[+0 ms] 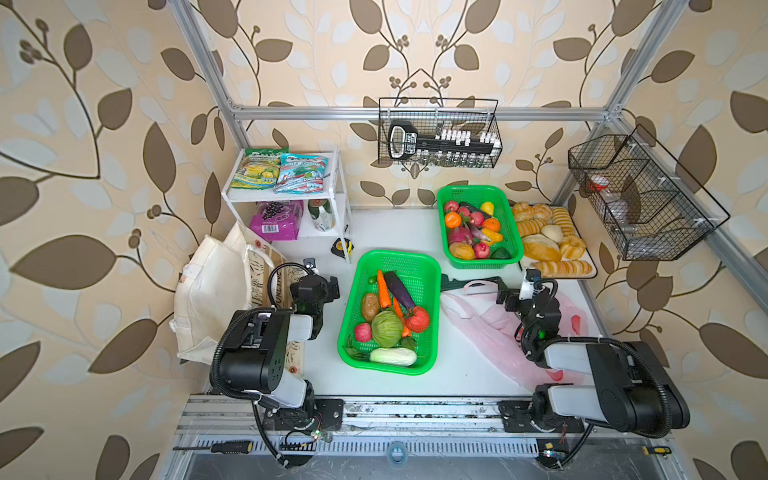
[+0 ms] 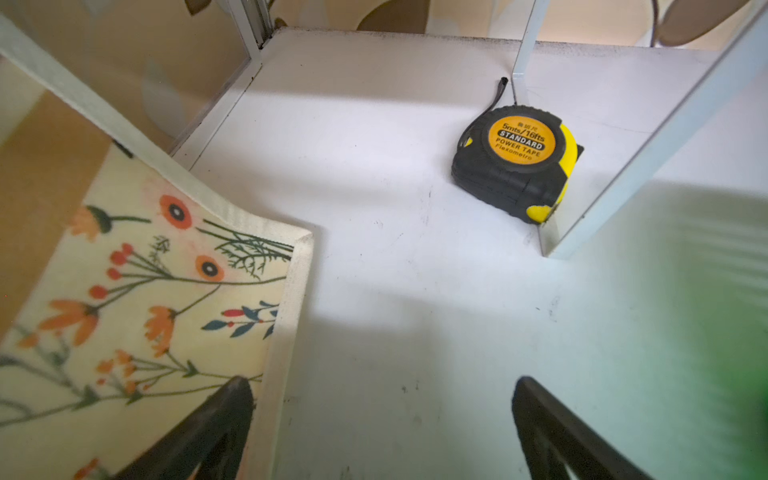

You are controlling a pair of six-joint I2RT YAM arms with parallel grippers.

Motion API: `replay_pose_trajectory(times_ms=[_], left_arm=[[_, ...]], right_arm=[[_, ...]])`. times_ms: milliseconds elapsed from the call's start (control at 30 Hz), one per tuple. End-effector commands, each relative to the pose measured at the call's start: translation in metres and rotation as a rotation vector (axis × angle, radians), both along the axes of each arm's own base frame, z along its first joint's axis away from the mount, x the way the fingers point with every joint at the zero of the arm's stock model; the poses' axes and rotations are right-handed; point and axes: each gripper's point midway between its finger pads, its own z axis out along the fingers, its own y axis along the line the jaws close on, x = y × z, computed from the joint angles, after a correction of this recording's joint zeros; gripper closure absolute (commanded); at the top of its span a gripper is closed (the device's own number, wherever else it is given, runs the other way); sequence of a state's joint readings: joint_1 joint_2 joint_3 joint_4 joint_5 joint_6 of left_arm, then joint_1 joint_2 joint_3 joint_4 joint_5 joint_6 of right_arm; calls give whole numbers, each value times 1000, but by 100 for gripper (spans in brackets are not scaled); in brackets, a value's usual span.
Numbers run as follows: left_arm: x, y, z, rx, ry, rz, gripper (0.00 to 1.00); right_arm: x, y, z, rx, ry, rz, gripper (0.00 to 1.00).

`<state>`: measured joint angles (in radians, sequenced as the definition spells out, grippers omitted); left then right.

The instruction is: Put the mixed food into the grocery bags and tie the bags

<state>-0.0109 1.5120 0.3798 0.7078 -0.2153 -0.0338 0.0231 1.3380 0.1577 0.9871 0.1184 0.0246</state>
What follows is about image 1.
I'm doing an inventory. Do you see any magenta snack bag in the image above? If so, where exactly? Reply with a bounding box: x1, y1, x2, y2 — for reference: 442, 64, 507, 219
249, 200, 303, 242

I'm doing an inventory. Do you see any cream canvas tote bag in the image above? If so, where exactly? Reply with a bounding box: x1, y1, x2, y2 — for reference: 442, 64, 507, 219
170, 223, 306, 367

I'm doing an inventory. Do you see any green basket with vegetables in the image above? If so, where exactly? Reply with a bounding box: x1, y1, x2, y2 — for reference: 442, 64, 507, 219
338, 250, 441, 376

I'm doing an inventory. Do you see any teal-red snack packet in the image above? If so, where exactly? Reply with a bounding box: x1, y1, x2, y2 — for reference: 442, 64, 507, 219
274, 153, 329, 195

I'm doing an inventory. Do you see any yellow-green snack packet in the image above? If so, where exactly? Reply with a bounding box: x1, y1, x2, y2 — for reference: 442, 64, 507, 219
230, 148, 287, 190

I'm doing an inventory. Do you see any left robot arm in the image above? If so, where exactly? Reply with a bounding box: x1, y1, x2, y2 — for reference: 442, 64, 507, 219
210, 274, 340, 421

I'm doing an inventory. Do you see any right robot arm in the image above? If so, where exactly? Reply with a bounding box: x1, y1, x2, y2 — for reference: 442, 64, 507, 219
496, 269, 690, 438

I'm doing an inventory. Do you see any pink plastic grocery bag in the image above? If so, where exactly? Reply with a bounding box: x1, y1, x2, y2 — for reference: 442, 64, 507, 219
440, 280, 587, 391

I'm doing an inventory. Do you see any yellow black tape measure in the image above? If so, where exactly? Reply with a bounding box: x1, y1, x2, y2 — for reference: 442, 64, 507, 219
330, 238, 354, 260

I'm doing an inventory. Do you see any tray of bread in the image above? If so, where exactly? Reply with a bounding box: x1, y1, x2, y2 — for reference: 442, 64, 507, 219
512, 202, 596, 279

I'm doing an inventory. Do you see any brown potato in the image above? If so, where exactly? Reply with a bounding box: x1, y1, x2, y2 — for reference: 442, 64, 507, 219
361, 293, 381, 323

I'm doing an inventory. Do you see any orange carrot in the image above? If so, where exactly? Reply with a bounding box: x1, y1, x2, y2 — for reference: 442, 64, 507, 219
377, 270, 392, 309

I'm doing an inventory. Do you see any green cabbage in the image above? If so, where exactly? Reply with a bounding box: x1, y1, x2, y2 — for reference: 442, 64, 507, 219
371, 310, 404, 348

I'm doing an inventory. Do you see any purple eggplant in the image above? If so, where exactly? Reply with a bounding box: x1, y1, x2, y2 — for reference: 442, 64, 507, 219
383, 271, 416, 311

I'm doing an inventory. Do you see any green black wrench tool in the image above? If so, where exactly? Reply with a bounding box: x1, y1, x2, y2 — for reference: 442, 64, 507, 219
440, 274, 507, 292

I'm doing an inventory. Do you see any green basket with fruit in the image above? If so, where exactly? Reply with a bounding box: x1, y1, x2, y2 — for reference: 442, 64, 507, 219
437, 185, 523, 269

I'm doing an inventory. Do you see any red tomato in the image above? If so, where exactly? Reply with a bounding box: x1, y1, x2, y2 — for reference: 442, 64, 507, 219
404, 306, 430, 333

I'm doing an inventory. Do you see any white-green cucumber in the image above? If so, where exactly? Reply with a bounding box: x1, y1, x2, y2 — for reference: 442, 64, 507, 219
369, 348, 418, 367

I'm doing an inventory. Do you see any white two-tier shelf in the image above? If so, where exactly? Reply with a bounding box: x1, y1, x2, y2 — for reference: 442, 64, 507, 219
221, 145, 352, 240

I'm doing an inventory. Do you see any red-capped bottle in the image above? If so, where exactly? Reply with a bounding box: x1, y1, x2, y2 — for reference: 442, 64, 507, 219
587, 175, 629, 223

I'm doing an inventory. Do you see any black wire basket right wall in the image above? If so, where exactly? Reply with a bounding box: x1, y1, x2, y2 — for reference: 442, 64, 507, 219
568, 124, 731, 261

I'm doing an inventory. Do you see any black wire basket wall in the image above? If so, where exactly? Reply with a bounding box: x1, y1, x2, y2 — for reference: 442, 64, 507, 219
568, 124, 731, 261
377, 96, 503, 169

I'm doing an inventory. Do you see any black-handled screwdriver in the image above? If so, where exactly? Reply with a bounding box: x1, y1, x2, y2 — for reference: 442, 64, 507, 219
173, 440, 254, 455

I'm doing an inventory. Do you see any yellow-handled screwdriver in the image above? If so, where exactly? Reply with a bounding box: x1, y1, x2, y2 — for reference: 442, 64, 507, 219
642, 446, 672, 457

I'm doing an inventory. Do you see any black wire basket back wall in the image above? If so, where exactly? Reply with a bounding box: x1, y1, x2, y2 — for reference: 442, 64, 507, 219
377, 96, 503, 169

